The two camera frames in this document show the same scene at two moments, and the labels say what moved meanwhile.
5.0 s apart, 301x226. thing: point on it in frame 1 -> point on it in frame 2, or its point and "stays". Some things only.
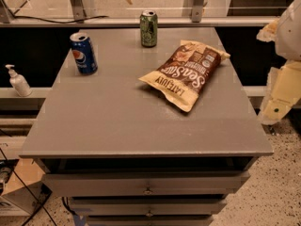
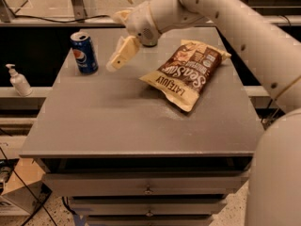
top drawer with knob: x=149 y=184 stays
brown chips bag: x=185 y=73 stays
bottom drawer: x=150 y=219 stays
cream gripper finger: x=268 y=33 -> x=123 y=13
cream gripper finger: x=283 y=92 -> x=127 y=46
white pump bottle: x=19 y=82 stays
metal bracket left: x=78 y=10 stays
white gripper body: x=289 y=37 -> x=140 y=23
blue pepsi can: x=84 y=54 stays
